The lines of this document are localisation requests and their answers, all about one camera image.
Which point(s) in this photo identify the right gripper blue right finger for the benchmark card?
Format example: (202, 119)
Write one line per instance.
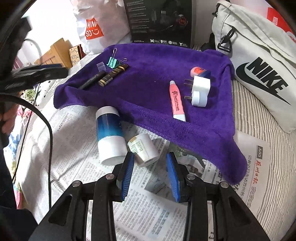
(177, 176)

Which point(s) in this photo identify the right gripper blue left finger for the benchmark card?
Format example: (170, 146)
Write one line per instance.
(123, 173)

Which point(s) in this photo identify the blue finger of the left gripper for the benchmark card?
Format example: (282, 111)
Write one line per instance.
(49, 66)
(50, 74)

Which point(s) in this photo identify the blue white bottle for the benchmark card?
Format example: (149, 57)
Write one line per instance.
(111, 144)

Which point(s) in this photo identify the small white labelled bottle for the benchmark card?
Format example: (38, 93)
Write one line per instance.
(144, 150)

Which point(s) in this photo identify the black slim tube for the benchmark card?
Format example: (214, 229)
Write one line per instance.
(92, 80)

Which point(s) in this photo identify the clear plastic cap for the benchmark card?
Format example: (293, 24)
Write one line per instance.
(101, 66)

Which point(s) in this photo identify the black gold Grand Reserve lighter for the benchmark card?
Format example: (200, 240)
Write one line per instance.
(111, 75)

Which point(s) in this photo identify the teal binder clip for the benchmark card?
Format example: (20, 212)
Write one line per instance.
(113, 62)

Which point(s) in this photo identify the pink tube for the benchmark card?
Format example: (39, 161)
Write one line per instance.
(176, 102)

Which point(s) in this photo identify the small round white plug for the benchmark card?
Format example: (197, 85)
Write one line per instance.
(198, 99)

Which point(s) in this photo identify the white square plug charger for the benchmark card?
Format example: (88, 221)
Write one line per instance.
(199, 84)

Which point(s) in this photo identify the pink blue vaseline tin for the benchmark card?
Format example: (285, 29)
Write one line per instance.
(201, 72)

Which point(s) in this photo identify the left hand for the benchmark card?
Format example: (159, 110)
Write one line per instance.
(9, 118)

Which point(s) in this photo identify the wooden side table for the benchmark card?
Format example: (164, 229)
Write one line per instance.
(57, 54)

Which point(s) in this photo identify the patterned notebook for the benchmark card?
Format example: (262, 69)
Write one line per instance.
(76, 53)

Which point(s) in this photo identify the white Miniso plastic bag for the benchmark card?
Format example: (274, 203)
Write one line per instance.
(101, 24)

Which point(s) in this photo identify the newspaper sheet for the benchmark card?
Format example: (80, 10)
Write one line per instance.
(110, 209)

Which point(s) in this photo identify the purple towel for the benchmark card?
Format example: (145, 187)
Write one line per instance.
(141, 95)

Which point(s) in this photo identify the striped mattress cover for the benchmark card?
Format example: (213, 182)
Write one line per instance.
(272, 200)

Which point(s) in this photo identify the black headset box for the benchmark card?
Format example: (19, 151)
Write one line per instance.
(166, 22)

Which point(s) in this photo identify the white Nike waist bag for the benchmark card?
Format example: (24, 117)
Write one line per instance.
(263, 56)

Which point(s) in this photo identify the red paper bag white handles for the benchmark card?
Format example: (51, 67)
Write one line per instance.
(279, 21)

